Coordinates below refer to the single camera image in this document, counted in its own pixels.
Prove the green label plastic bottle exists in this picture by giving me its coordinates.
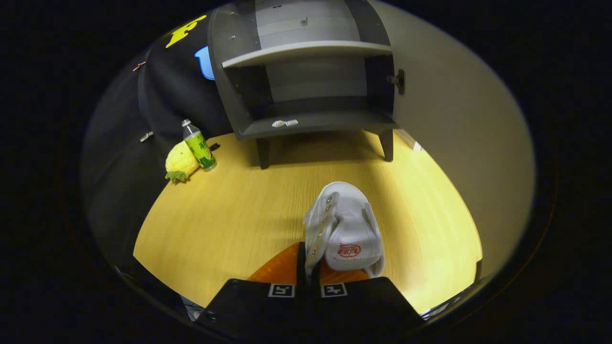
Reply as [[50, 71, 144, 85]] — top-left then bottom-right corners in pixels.
[[182, 119, 217, 171]]

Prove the yellow pineapple plush toy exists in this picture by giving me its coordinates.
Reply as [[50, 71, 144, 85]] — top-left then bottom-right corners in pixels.
[[165, 141, 200, 183]]

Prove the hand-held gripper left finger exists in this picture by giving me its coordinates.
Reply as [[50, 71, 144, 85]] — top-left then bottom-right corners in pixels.
[[196, 241, 311, 335]]

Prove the black backdrop cloth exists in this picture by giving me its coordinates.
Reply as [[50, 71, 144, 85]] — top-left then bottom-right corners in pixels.
[[81, 12, 235, 268]]

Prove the dark grey shoe cabinet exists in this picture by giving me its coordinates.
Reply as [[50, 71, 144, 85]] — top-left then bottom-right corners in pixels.
[[208, 0, 397, 170]]

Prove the white shoe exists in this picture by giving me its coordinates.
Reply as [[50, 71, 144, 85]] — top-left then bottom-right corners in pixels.
[[303, 182, 385, 279]]

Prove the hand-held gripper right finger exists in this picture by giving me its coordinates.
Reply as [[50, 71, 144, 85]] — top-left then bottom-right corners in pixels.
[[311, 258, 424, 335]]

